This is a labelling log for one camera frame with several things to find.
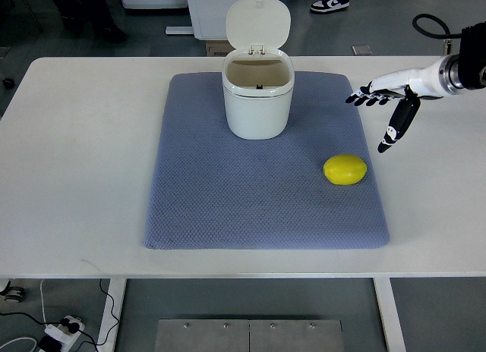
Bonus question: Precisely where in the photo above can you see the white table leg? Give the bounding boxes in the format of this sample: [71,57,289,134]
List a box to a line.
[96,278,127,352]
[373,277,406,352]

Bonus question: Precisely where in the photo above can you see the black caster wheel left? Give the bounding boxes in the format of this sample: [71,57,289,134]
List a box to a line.
[2,77,15,90]

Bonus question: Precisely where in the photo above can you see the white left table leg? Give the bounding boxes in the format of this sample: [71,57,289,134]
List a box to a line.
[96,278,127,352]

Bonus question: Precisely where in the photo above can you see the white trash bin open lid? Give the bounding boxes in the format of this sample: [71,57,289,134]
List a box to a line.
[222,0,295,140]

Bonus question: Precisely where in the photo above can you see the black white sneaker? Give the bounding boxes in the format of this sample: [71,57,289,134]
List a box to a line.
[310,0,350,14]

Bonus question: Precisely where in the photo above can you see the blue quilted mat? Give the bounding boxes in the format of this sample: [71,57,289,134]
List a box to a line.
[144,71,390,250]

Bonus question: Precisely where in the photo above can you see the grey floor socket cover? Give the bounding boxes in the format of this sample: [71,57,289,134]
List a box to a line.
[351,45,373,56]

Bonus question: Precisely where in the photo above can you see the metal floor plate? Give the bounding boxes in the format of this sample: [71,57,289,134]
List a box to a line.
[155,319,345,351]

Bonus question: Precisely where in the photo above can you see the caster wheel lower left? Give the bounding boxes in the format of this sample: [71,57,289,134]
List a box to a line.
[0,278,25,303]

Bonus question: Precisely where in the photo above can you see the black power cable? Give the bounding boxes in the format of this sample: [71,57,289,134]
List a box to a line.
[0,278,121,352]

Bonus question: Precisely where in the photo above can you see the white right table leg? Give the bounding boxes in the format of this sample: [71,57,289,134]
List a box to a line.
[373,277,406,352]

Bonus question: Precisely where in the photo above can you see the white cabinet pedestal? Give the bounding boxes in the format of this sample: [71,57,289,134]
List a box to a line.
[166,0,239,41]

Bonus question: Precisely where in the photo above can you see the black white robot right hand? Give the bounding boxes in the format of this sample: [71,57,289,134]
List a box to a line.
[346,69,421,153]

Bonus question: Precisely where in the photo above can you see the black silver robot right arm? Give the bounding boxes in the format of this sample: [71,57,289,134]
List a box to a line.
[412,13,485,93]

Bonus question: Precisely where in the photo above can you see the person legs dark trousers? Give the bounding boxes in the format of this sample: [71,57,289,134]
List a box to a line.
[52,0,127,43]

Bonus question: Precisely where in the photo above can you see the white power strip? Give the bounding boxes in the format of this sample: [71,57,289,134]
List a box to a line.
[45,316,85,351]

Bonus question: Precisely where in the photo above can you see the cardboard box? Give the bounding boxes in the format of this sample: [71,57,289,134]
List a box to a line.
[205,40,234,57]

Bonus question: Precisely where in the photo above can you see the yellow lemon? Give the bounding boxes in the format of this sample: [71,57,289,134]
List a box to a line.
[323,154,368,185]

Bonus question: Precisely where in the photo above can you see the white cable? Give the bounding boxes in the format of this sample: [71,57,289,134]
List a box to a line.
[0,278,49,352]

